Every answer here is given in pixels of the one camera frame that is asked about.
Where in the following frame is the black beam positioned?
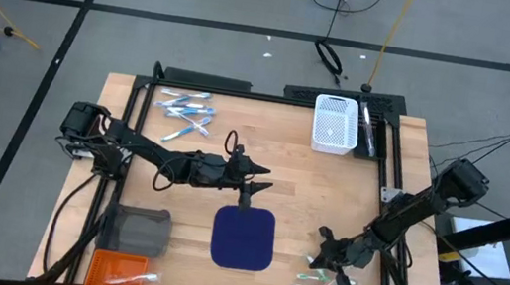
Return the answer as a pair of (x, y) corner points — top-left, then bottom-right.
(438, 192), (510, 259)

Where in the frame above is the silver mounting plate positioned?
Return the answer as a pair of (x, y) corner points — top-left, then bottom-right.
(378, 185), (404, 206)

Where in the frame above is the dark toothbrush in clear wrapper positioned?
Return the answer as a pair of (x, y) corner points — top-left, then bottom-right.
(355, 101), (383, 159)

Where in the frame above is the dark blue cloth mat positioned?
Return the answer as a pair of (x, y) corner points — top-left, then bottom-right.
(207, 201), (280, 275)

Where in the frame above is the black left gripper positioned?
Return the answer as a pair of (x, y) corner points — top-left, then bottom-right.
(218, 142), (280, 215)

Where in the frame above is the black left base cable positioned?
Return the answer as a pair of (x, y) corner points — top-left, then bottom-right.
(39, 164), (102, 285)

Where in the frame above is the black aluminium table frame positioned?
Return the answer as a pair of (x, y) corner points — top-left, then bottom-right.
(33, 63), (478, 285)

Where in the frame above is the coiled black cable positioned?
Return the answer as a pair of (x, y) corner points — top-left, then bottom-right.
(309, 37), (349, 87)

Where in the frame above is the grey plastic bin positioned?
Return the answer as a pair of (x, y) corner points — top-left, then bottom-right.
(97, 199), (175, 260)

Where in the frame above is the white perforated plastic basket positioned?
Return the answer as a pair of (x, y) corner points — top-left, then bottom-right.
(308, 92), (365, 158)

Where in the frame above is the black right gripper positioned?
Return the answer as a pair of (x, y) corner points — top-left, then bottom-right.
(306, 224), (376, 285)

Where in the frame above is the black perforated crate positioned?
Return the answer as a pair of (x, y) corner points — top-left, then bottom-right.
(282, 79), (410, 118)

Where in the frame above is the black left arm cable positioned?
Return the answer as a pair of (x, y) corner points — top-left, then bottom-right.
(151, 150), (187, 196)

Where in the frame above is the black left wrist cable loop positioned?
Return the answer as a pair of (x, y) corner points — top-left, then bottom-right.
(222, 129), (242, 159)

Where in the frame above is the orange plastic basket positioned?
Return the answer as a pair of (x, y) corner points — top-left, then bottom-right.
(82, 247), (151, 285)

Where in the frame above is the black perforated plastic basket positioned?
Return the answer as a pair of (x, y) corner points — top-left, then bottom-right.
(351, 99), (395, 163)

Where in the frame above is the white paper sheet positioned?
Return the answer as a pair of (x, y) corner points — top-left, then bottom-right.
(443, 214), (510, 283)

